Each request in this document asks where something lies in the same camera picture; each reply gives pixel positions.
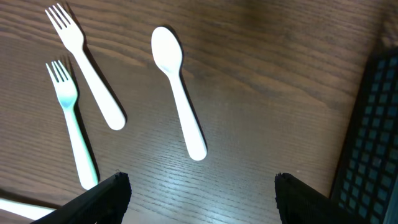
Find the dark green plastic basket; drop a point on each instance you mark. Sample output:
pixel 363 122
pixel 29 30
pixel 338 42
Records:
pixel 365 183

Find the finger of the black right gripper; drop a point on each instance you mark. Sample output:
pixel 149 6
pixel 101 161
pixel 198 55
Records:
pixel 298 203

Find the white plastic fork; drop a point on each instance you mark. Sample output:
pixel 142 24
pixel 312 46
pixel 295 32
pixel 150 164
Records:
pixel 67 96
pixel 33 212
pixel 73 39

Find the white plastic spoon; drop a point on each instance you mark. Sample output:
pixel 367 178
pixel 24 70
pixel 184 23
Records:
pixel 168 56

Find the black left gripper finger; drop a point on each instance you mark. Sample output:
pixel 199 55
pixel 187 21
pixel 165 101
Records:
pixel 105 203

